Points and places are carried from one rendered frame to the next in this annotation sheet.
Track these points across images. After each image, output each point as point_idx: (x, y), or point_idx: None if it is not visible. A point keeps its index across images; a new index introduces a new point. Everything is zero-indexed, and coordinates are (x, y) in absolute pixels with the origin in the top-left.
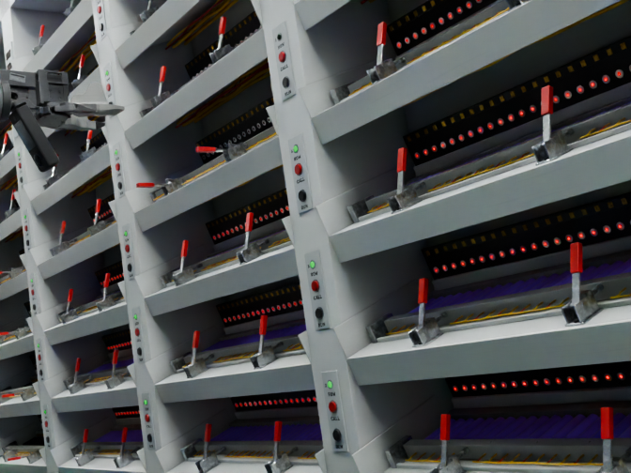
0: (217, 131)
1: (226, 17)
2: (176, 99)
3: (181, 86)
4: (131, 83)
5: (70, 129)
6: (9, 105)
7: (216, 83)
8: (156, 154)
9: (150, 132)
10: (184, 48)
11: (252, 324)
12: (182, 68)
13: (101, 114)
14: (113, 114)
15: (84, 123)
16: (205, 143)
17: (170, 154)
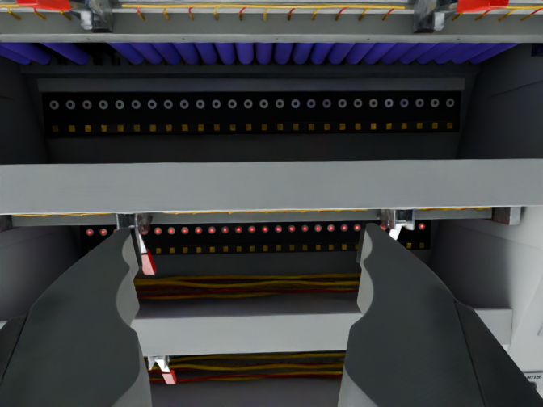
0: (377, 128)
1: (332, 267)
2: (300, 197)
3: (365, 220)
4: (510, 279)
5: (476, 323)
6: None
7: (136, 176)
8: (534, 133)
9: (464, 167)
10: (435, 269)
11: None
12: (444, 248)
13: (84, 275)
14: (106, 239)
15: (365, 295)
16: (427, 123)
17: (511, 127)
